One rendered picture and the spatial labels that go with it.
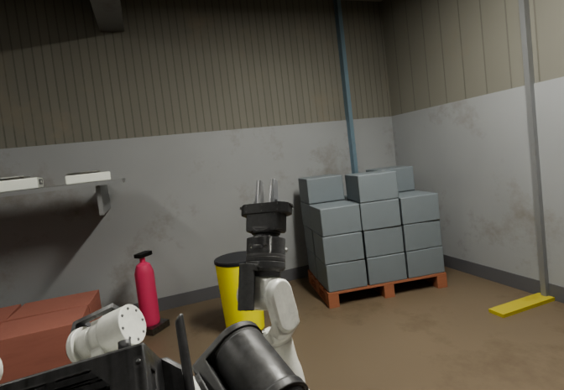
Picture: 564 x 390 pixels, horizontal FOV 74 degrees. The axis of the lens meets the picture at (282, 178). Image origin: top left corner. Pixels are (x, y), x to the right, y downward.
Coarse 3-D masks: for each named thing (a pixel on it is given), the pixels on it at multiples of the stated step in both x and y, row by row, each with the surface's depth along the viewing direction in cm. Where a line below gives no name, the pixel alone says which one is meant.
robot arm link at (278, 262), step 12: (240, 264) 79; (252, 264) 79; (264, 264) 79; (276, 264) 80; (240, 276) 78; (252, 276) 78; (264, 276) 80; (276, 276) 81; (240, 288) 77; (252, 288) 78; (264, 288) 78; (240, 300) 77; (252, 300) 77; (264, 300) 77
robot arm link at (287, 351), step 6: (288, 342) 79; (276, 348) 78; (282, 348) 78; (288, 348) 79; (294, 348) 80; (282, 354) 78; (288, 354) 78; (294, 354) 80; (288, 360) 78; (294, 360) 79; (294, 366) 79; (300, 366) 81; (294, 372) 78; (300, 372) 79
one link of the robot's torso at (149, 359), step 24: (96, 360) 42; (120, 360) 42; (144, 360) 42; (168, 360) 53; (0, 384) 40; (24, 384) 40; (48, 384) 40; (72, 384) 49; (96, 384) 41; (120, 384) 41; (144, 384) 41; (168, 384) 51; (192, 384) 49
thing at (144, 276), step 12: (144, 252) 302; (144, 264) 301; (144, 276) 298; (144, 288) 298; (144, 300) 298; (156, 300) 305; (144, 312) 299; (156, 312) 303; (156, 324) 303; (168, 324) 310
